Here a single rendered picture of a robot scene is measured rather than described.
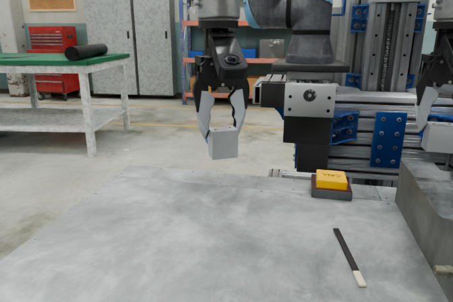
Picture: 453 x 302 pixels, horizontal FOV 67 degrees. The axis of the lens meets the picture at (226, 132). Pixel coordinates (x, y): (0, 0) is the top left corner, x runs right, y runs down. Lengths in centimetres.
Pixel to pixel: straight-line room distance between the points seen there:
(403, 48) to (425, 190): 67
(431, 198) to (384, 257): 12
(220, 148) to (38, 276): 34
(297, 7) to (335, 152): 46
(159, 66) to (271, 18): 490
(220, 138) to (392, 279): 34
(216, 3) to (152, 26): 535
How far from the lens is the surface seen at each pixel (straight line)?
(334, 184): 74
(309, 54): 107
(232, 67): 53
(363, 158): 118
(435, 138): 78
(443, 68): 77
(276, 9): 110
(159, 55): 592
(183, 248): 57
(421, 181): 67
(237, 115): 64
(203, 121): 62
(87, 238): 64
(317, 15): 109
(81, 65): 324
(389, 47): 125
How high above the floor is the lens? 113
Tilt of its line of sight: 16 degrees down
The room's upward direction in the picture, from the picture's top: straight up
